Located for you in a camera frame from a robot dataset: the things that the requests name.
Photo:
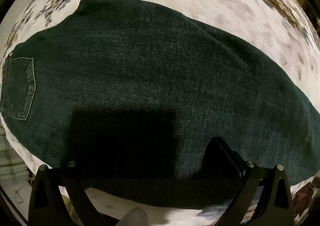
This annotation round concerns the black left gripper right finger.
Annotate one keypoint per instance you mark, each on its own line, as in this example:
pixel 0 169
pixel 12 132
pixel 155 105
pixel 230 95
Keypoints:
pixel 275 206

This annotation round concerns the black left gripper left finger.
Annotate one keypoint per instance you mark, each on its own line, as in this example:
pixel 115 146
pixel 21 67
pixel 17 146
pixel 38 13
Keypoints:
pixel 46 205

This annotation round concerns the dark blue denim jeans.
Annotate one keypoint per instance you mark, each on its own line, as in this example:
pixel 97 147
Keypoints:
pixel 136 94

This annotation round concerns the grey blue striped curtain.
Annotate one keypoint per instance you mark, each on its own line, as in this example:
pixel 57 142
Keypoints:
pixel 13 168

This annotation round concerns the white floral bed sheet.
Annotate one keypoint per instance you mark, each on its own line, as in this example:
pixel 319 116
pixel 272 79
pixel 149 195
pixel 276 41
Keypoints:
pixel 279 28

